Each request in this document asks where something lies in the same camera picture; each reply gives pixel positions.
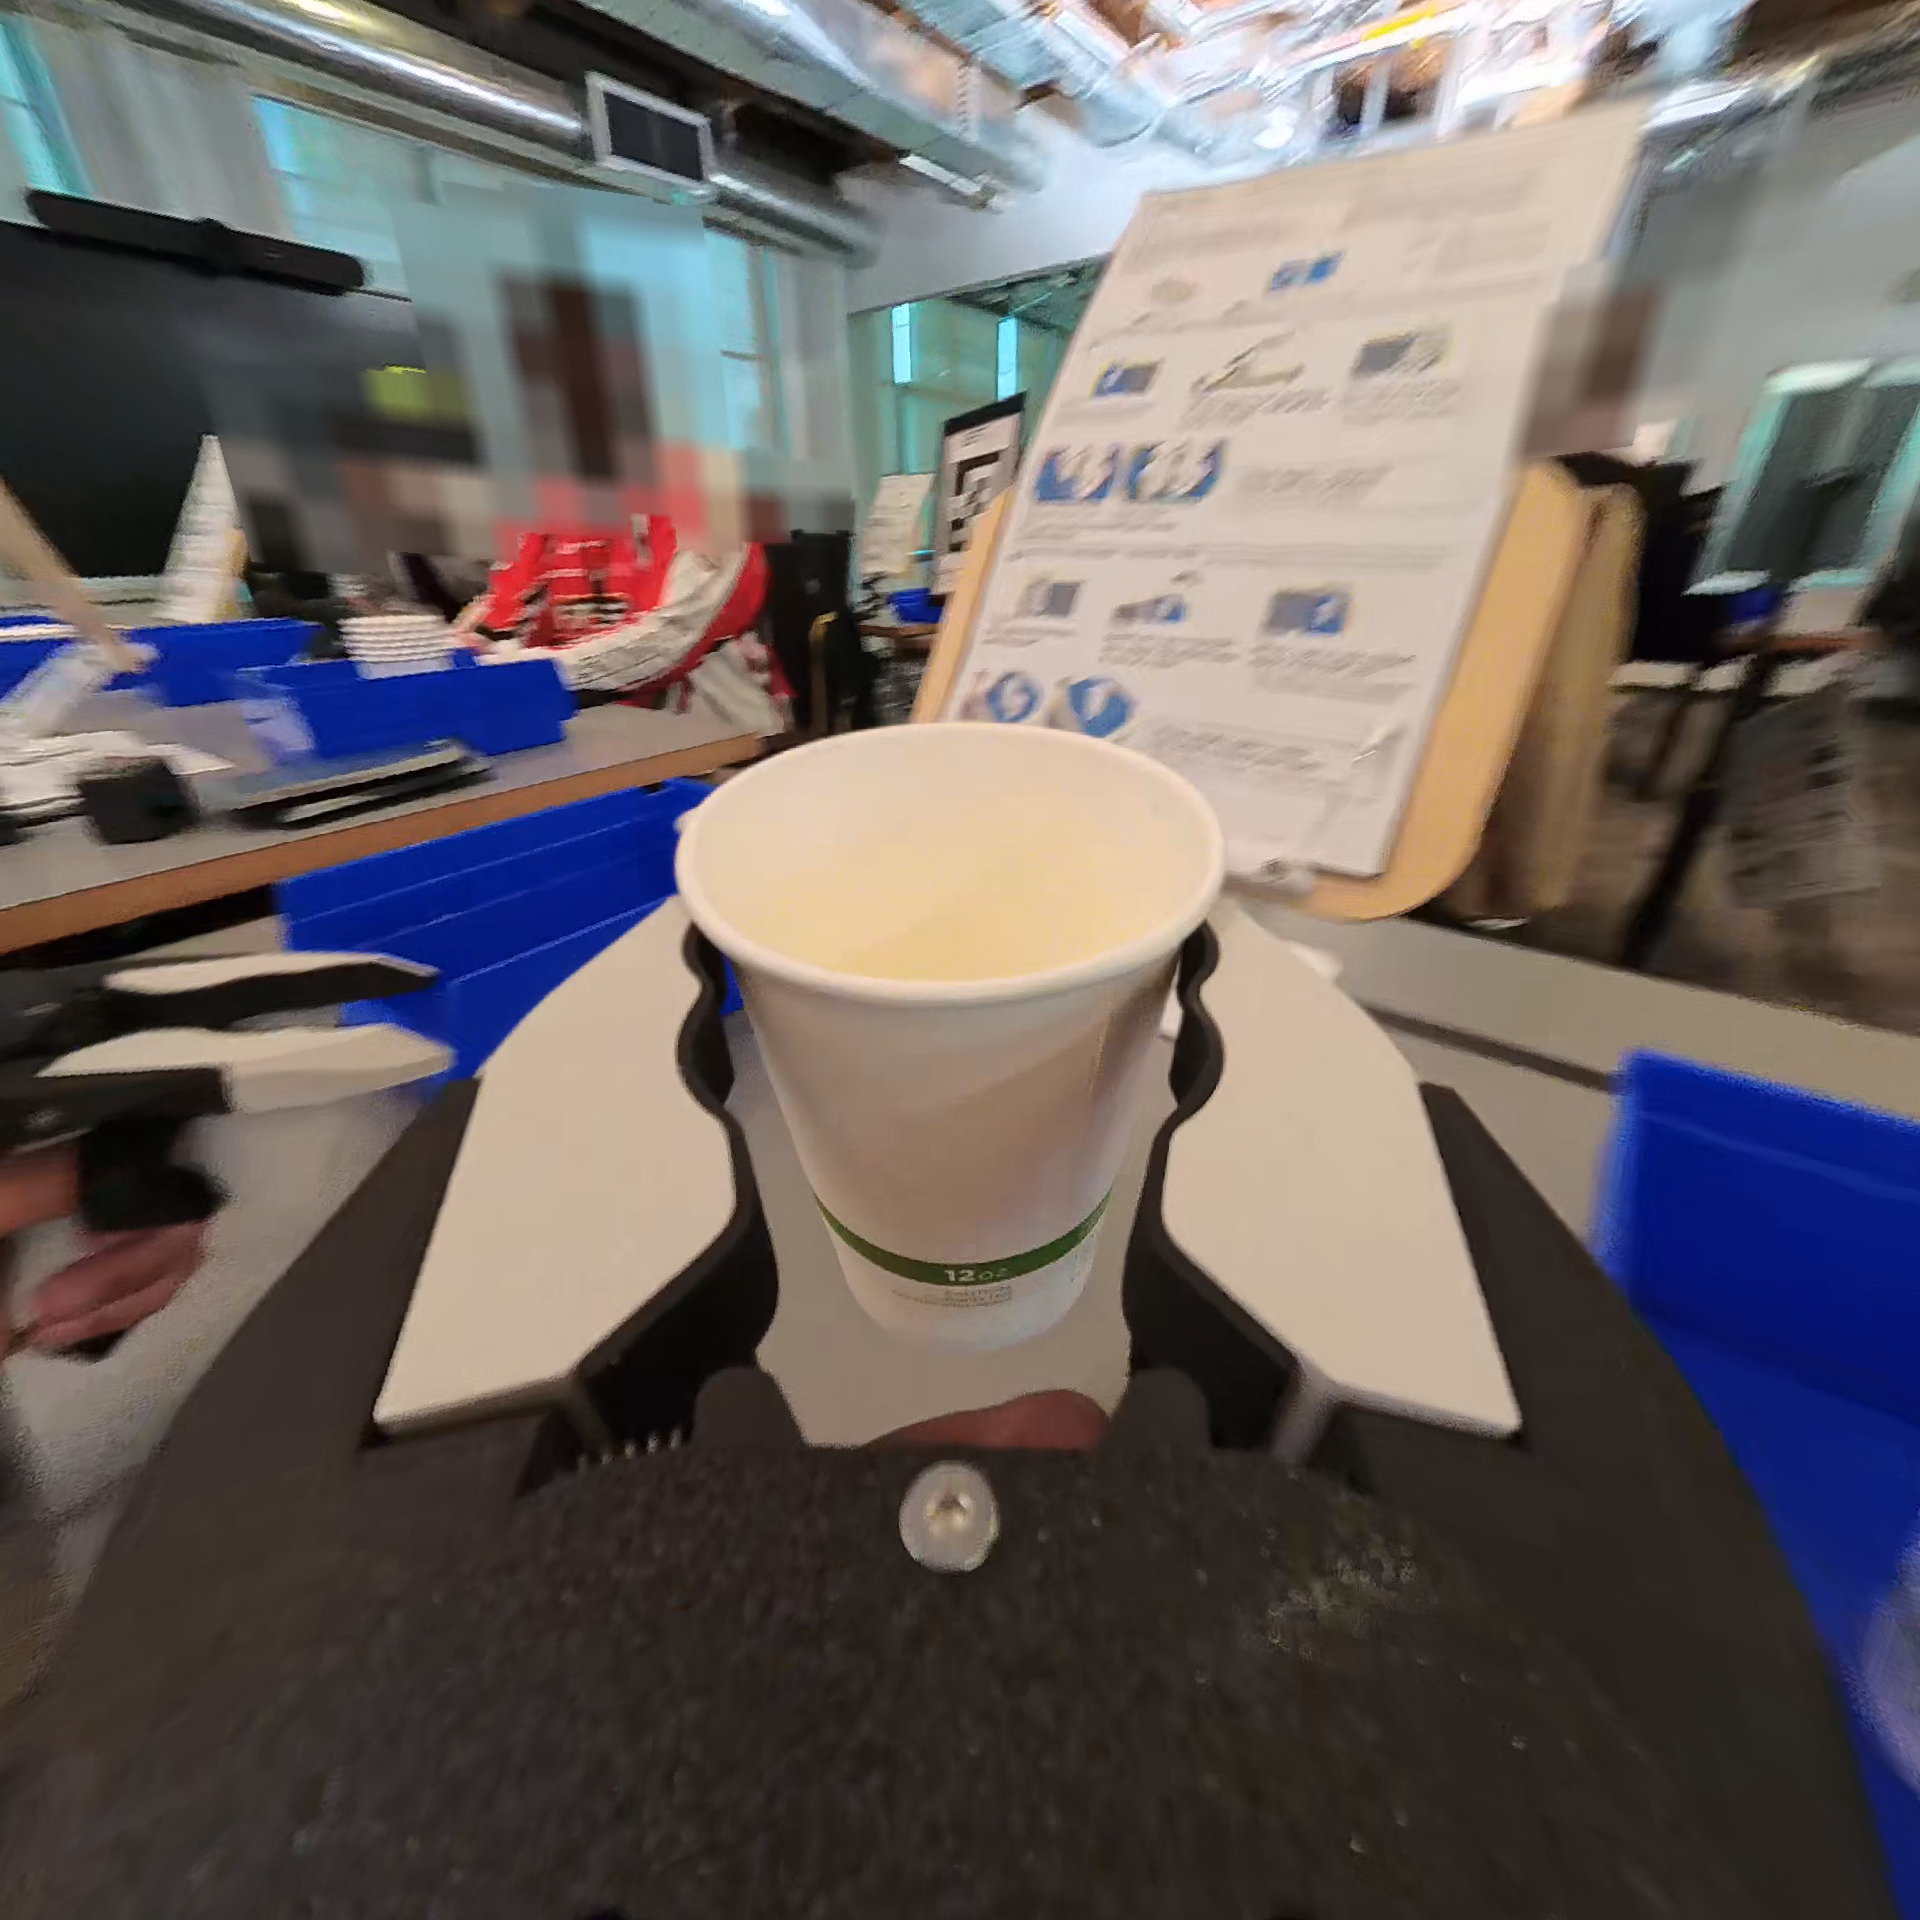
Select tan cloth cover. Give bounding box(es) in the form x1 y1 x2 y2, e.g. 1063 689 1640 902
1476 465 1648 922

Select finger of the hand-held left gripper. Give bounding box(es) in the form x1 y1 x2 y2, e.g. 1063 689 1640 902
37 1026 455 1116
104 956 440 1040

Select wood-edged table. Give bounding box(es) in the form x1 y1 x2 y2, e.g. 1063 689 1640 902
0 702 782 954

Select white paper cup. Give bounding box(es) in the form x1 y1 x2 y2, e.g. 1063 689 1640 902
675 723 1228 1353

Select black wall screen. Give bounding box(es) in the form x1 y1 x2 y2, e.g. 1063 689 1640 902
0 221 430 578

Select small black device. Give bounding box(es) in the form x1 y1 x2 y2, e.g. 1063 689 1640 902
81 757 200 846

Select white paper strip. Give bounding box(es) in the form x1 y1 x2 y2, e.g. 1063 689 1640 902
157 434 248 624

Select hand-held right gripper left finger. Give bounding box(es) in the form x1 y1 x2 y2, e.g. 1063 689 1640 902
373 900 782 1461

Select blue plastic bin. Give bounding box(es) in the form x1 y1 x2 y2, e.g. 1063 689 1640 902
0 614 319 710
1591 1050 1920 1818
276 780 747 1121
230 657 579 760

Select person's left hand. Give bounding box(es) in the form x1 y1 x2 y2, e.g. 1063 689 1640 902
0 1152 208 1360

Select white label sheets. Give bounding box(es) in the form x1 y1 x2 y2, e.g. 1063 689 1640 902
0 728 153 811

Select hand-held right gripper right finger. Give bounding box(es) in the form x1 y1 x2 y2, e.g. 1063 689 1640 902
1125 900 1524 1466

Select framed marker poster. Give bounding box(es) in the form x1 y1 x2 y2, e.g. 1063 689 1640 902
932 394 1028 594

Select person's right hand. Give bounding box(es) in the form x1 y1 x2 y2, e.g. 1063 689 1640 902
870 1389 1112 1451

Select printed instruction sheet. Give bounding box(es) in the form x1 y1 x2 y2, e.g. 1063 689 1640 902
944 106 1648 881

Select grey pouch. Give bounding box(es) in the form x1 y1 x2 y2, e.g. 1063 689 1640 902
223 742 494 830

